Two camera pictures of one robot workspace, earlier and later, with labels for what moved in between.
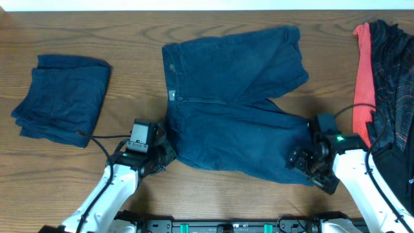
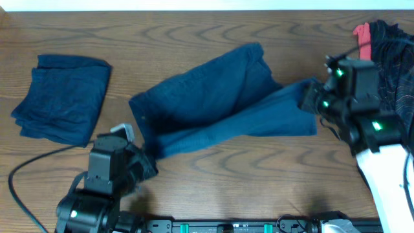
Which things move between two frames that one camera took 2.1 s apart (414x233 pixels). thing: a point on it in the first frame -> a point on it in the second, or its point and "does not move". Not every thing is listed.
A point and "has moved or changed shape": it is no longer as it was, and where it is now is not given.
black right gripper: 298,160 -> 311,92
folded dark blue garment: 65,99 does not move
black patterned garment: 390,131 does not move
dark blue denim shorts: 219,109 has moved or changed shape
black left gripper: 171,155 -> 151,169
